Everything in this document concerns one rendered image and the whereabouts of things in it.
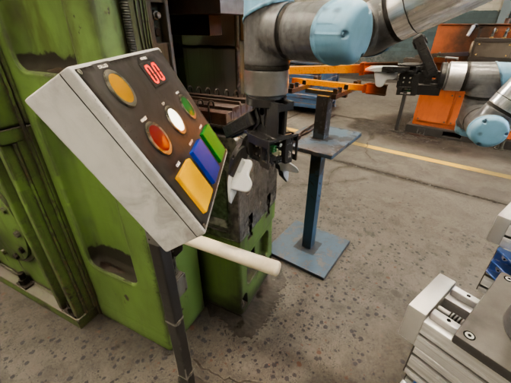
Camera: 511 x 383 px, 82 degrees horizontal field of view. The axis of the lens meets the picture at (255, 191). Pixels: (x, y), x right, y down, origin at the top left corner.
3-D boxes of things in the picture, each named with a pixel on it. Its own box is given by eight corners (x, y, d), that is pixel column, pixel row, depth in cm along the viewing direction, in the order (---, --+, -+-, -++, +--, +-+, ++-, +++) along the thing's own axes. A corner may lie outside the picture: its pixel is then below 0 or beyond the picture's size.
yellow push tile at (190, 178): (214, 189, 54) (189, 156, 51) (207, 212, 47) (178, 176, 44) (206, 193, 54) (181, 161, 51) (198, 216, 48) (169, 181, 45)
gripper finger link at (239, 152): (226, 175, 54) (249, 131, 53) (222, 172, 55) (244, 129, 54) (243, 182, 57) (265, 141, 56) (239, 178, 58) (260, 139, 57)
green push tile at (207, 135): (225, 149, 71) (208, 123, 68) (222, 162, 65) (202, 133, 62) (219, 152, 72) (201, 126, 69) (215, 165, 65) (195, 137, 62)
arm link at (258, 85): (235, 68, 49) (271, 64, 53) (236, 96, 51) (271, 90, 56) (263, 73, 44) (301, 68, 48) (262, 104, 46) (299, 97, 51)
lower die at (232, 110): (252, 118, 117) (252, 96, 113) (226, 132, 102) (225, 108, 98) (169, 107, 134) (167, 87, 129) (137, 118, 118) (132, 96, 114)
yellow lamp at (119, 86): (144, 102, 44) (138, 71, 42) (119, 109, 40) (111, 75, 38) (128, 99, 45) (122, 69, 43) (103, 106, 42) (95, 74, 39)
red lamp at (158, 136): (179, 148, 48) (175, 121, 45) (158, 158, 44) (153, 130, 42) (163, 145, 49) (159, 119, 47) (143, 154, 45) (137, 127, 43)
